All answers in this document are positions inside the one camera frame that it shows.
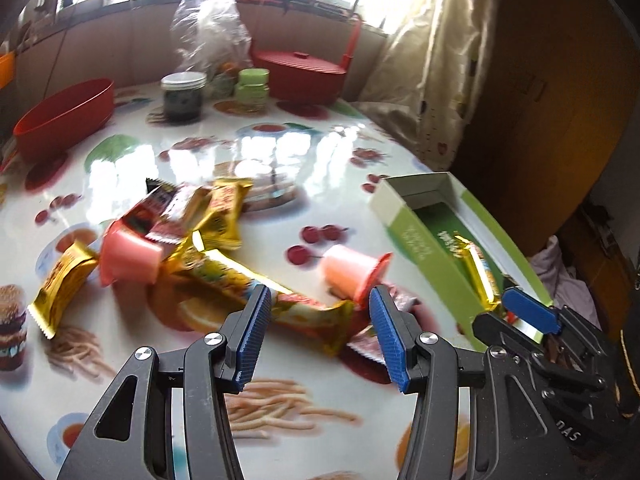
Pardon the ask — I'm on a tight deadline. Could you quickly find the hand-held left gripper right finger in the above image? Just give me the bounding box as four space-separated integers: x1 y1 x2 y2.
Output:
369 284 573 480

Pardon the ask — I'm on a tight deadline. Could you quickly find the clear plastic bag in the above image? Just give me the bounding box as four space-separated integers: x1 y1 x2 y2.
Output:
170 0 253 98

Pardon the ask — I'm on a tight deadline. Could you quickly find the small green jar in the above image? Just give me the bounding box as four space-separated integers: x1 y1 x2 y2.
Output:
235 68 271 107

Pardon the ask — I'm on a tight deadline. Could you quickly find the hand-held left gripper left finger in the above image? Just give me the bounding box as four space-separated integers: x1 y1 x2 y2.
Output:
56 284 273 480

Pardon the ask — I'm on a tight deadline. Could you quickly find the pale crumpled cloth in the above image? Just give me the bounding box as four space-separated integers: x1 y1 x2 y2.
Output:
529 235 601 328

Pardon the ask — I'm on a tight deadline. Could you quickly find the brown wooden cabinet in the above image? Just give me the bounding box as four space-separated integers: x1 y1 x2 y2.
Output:
452 0 636 261

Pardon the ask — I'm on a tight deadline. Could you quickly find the long gold snack bar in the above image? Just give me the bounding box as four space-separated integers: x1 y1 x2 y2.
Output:
165 232 357 357
455 232 503 313

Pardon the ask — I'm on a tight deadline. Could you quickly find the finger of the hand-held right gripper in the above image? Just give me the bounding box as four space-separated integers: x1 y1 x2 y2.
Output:
502 287 601 346
472 312 603 392

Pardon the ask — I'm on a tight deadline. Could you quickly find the cream patterned curtain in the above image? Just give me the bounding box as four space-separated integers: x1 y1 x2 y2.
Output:
350 0 493 173

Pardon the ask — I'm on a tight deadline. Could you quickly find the red lidded basket with handle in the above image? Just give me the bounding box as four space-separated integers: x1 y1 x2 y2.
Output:
250 14 362 107

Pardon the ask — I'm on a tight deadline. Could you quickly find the printed vinyl tablecloth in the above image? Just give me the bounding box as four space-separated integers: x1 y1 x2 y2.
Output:
0 80 551 480

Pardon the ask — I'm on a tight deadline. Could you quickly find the green and white cardboard box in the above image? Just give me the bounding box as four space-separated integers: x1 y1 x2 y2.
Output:
369 172 555 353

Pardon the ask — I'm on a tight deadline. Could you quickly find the red oval plastic bowl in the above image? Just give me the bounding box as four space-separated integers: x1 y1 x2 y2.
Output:
13 78 116 163

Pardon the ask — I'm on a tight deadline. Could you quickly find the gold snack packet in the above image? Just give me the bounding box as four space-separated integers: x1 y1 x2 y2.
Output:
200 178 254 252
27 240 99 342

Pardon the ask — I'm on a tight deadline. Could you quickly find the red and black snack packet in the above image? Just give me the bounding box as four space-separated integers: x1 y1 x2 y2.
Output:
118 178 176 238

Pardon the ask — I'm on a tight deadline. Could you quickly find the pink jelly cup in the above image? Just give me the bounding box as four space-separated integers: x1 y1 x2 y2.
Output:
322 245 393 307
99 220 164 288

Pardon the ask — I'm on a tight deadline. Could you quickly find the glass jar with white lid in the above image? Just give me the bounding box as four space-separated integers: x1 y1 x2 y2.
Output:
161 72 207 125

